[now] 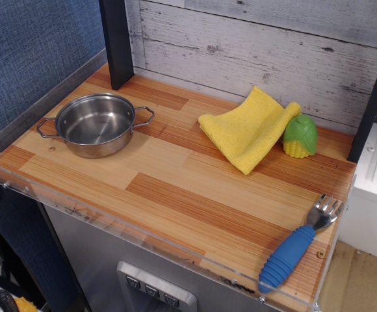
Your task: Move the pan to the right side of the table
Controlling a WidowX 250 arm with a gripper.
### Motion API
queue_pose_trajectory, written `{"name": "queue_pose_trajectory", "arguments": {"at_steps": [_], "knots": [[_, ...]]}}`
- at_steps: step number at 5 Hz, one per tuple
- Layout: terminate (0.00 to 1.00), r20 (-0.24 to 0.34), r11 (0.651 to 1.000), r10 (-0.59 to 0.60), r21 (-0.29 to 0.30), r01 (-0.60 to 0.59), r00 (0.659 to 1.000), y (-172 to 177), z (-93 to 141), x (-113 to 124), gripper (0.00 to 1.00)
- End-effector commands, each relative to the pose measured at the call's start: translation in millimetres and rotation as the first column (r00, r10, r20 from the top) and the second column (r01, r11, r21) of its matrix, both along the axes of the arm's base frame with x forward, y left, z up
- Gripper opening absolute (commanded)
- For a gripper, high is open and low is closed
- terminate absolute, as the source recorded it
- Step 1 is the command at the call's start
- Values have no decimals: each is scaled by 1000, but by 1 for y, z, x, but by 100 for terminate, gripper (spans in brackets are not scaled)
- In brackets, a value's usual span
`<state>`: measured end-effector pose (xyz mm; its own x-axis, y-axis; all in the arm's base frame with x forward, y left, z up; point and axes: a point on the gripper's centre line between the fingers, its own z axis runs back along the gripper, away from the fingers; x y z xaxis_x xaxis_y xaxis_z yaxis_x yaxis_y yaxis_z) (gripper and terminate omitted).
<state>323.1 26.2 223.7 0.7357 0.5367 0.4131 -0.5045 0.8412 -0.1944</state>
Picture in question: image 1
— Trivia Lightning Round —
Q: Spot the yellow object bottom left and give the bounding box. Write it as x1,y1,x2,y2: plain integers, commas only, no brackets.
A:
14,297,40,312

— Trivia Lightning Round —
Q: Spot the clear acrylic front guard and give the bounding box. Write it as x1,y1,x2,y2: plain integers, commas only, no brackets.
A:
0,157,358,312

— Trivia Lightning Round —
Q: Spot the toy corn cob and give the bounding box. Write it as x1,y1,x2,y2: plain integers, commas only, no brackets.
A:
282,114,318,159

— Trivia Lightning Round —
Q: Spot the yellow folded cloth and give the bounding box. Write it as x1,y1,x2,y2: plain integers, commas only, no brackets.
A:
198,86,302,176

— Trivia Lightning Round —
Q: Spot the grey control panel with buttons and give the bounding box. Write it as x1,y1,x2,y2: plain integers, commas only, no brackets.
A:
116,261,198,311

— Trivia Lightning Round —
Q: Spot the black vertical post left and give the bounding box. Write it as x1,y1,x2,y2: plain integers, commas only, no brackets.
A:
99,0,134,90

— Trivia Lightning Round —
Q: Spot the stainless steel cabinet front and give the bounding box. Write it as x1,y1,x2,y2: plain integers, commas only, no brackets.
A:
44,205,272,311

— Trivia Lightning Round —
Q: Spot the white grooved side block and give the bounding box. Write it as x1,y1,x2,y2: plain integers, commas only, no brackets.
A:
339,123,377,257

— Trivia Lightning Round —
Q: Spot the stainless steel pan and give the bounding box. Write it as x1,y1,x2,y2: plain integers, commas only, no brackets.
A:
36,93,155,159

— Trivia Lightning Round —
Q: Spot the blue handled metal fork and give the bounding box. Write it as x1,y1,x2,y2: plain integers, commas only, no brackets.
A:
258,194,345,294

